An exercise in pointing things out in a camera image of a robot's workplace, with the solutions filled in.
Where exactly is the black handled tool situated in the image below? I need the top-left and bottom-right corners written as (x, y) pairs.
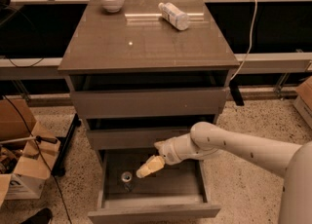
top-left (0, 135), bottom-right (58, 145)

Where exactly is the grey drawer cabinet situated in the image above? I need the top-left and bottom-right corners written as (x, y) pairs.
top-left (57, 0), bottom-right (241, 224)

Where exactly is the grey drawer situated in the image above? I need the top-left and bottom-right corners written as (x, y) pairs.
top-left (68, 74), bottom-right (229, 119)
top-left (85, 115), bottom-right (216, 151)
top-left (88, 148), bottom-right (220, 224)

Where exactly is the redbull can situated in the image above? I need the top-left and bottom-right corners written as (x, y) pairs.
top-left (121, 171), bottom-right (133, 192)

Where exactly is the white power cable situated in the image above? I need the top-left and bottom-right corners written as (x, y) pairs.
top-left (228, 0), bottom-right (258, 82)

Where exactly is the black cable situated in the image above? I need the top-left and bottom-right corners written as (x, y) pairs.
top-left (1, 94), bottom-right (73, 224)

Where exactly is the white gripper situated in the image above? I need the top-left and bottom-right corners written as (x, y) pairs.
top-left (136, 134), bottom-right (195, 178)

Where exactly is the black shoe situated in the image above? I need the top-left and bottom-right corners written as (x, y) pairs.
top-left (20, 208), bottom-right (53, 224)

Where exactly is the white plastic bottle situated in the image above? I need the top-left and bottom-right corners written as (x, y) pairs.
top-left (158, 3), bottom-right (189, 31)

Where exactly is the black metal stand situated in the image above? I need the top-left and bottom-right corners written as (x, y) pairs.
top-left (52, 114), bottom-right (81, 177)

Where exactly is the grey middle drawer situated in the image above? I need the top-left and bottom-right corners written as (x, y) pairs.
top-left (85, 115), bottom-right (216, 151)

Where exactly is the cardboard box at right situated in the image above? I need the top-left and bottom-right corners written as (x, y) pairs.
top-left (293, 76), bottom-right (312, 129)

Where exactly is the grey bottom drawer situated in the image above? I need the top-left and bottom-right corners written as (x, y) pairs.
top-left (88, 148), bottom-right (220, 224)

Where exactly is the open cardboard box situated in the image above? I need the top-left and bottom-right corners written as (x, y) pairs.
top-left (0, 99), bottom-right (60, 205)

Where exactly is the grey top drawer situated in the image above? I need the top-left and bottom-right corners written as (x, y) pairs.
top-left (68, 74), bottom-right (229, 119)

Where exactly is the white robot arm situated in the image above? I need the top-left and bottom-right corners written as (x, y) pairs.
top-left (136, 122), bottom-right (312, 224)

